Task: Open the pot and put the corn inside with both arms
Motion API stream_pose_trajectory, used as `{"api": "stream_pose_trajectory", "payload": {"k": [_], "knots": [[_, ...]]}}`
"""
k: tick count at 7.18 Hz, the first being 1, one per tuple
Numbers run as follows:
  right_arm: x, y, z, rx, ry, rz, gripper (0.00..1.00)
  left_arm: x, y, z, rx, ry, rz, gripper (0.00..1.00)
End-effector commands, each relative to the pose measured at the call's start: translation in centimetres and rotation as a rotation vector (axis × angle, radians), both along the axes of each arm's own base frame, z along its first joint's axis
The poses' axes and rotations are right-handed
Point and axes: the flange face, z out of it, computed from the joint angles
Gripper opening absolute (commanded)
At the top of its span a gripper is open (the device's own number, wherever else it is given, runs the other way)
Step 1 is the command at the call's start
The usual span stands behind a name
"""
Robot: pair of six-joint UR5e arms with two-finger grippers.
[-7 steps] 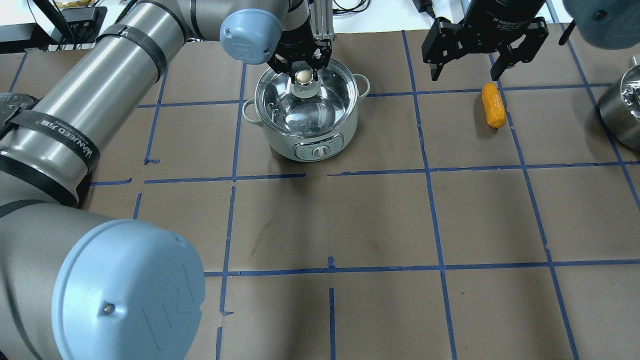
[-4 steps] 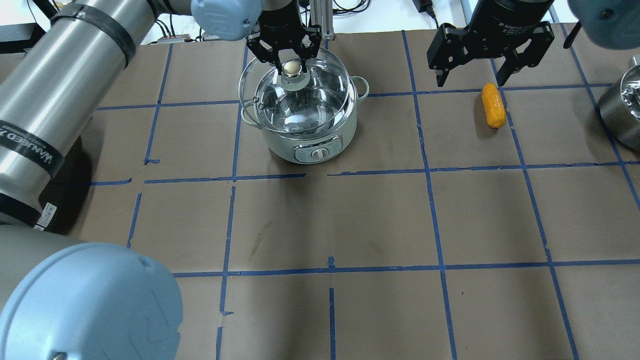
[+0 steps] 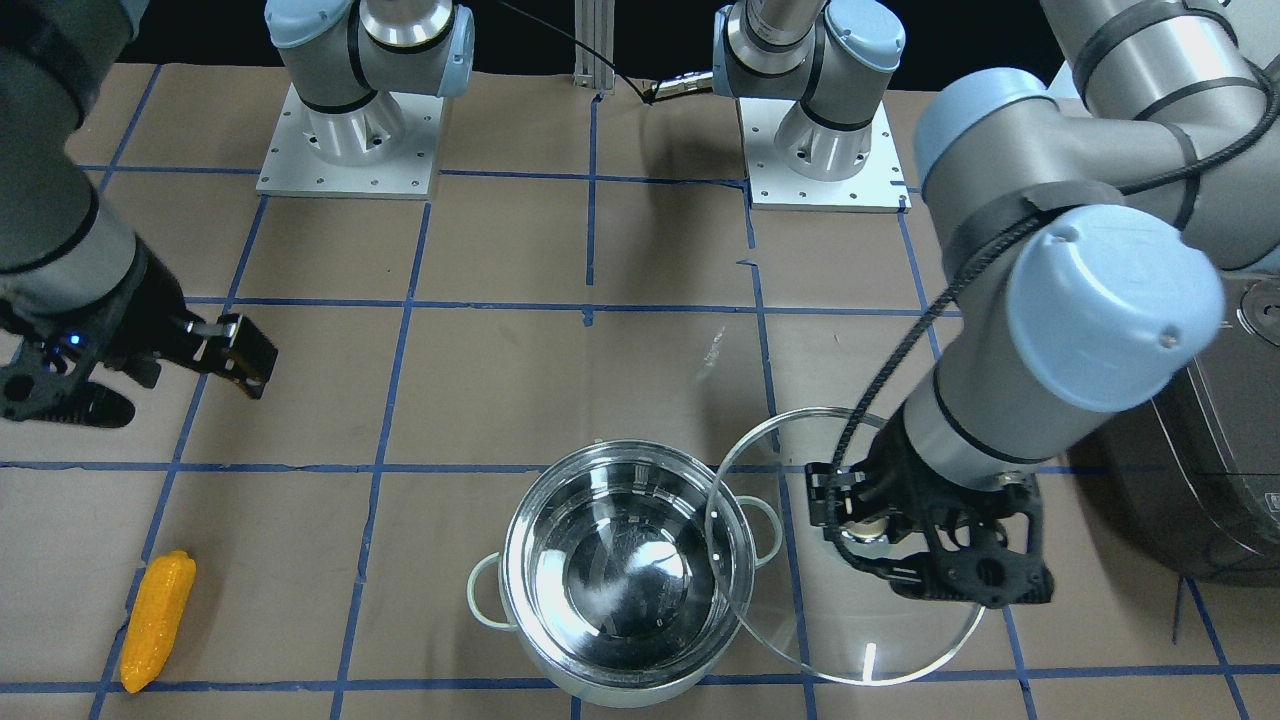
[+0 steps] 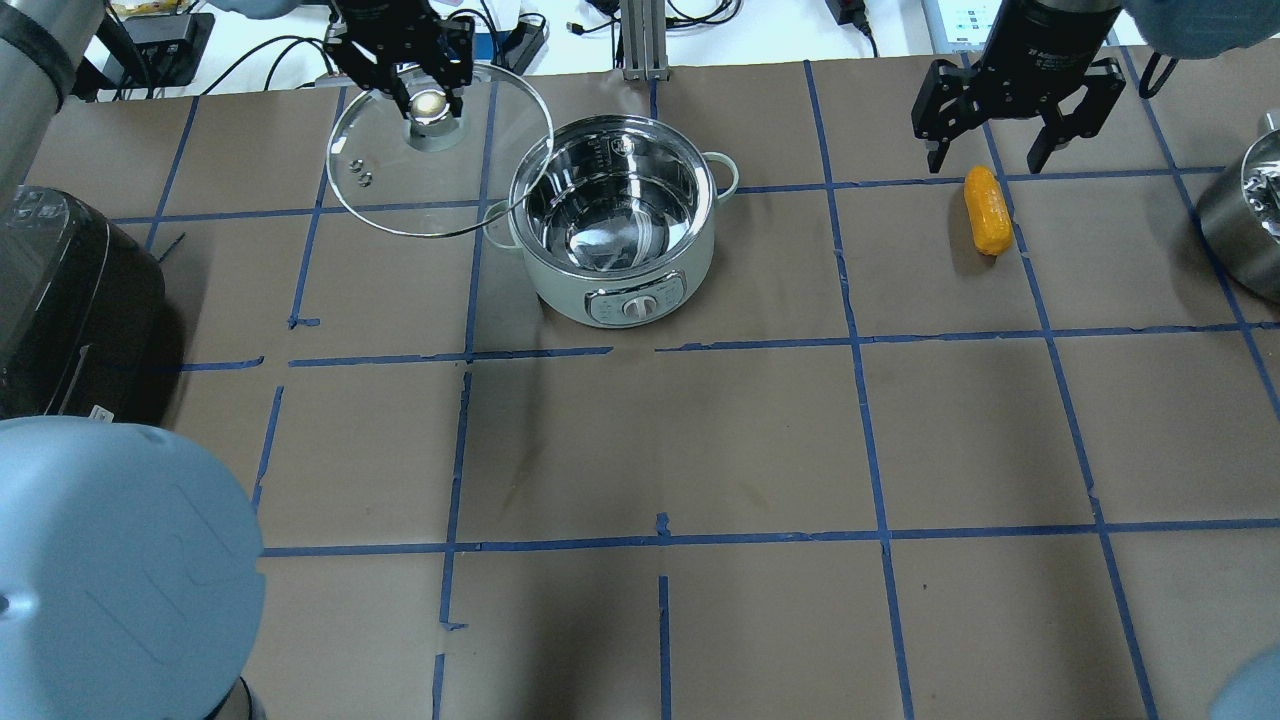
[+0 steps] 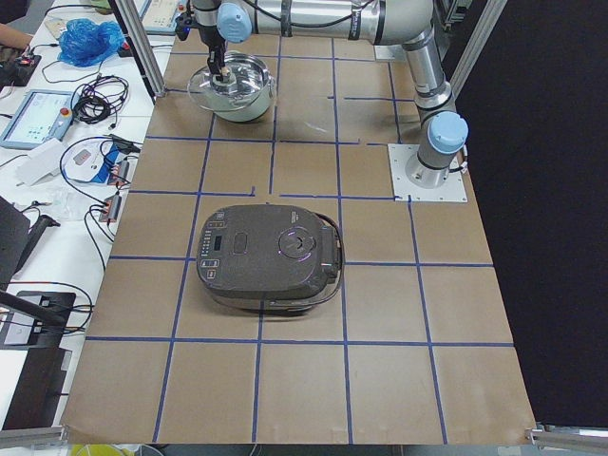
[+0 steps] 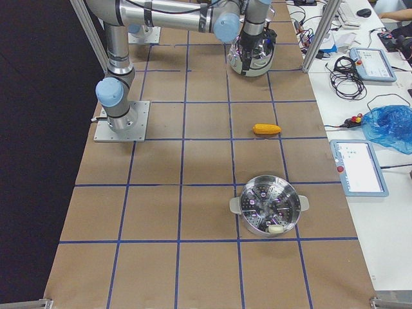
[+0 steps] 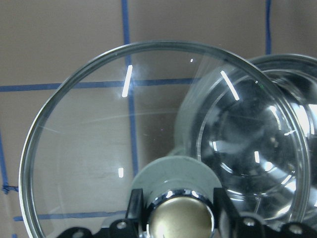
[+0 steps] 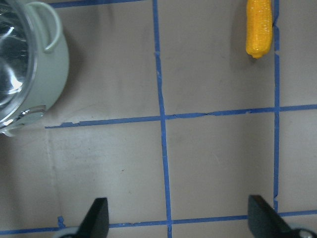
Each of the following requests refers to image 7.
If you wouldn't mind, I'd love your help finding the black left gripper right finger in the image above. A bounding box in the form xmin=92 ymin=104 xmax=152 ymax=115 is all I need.
xmin=213 ymin=188 xmax=240 ymax=238

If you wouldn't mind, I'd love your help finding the pale green steel pot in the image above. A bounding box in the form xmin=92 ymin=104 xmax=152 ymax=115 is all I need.
xmin=174 ymin=54 xmax=317 ymax=226

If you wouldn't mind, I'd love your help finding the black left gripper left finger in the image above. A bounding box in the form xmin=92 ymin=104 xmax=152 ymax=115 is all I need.
xmin=125 ymin=188 xmax=149 ymax=238

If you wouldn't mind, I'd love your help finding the glass pot lid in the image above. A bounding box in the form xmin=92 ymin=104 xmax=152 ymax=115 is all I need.
xmin=19 ymin=41 xmax=317 ymax=238

